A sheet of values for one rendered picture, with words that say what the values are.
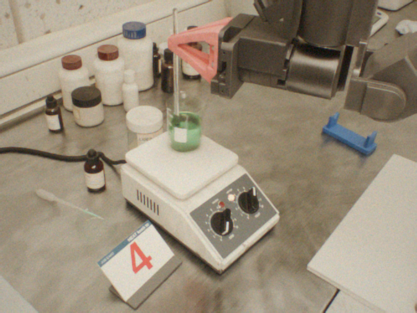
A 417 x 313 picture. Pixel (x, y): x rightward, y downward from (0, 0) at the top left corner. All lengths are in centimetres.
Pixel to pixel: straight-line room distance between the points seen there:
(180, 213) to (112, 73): 38
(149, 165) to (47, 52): 38
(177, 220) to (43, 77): 44
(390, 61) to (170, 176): 30
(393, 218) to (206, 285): 30
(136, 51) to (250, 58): 45
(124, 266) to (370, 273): 31
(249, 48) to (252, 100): 46
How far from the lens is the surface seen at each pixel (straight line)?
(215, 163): 61
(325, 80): 47
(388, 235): 68
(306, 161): 78
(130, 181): 63
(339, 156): 81
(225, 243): 57
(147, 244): 58
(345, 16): 45
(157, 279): 58
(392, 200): 73
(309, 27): 46
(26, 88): 89
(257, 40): 47
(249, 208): 60
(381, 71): 46
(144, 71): 93
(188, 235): 58
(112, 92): 88
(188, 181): 58
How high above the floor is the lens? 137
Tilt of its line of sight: 38 degrees down
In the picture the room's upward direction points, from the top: 4 degrees clockwise
